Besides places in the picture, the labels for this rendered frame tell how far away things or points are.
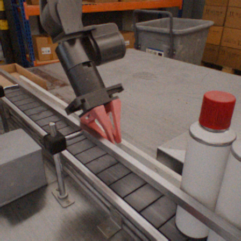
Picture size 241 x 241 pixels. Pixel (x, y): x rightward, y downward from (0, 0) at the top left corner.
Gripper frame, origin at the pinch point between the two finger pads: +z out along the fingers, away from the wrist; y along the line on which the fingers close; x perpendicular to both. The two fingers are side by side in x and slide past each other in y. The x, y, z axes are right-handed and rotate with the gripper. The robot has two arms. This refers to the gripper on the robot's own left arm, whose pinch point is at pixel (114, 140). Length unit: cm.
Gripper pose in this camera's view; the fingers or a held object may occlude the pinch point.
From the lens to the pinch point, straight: 46.4
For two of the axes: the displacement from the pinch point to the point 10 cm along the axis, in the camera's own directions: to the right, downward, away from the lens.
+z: 4.3, 9.0, -0.3
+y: 7.6, -3.4, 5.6
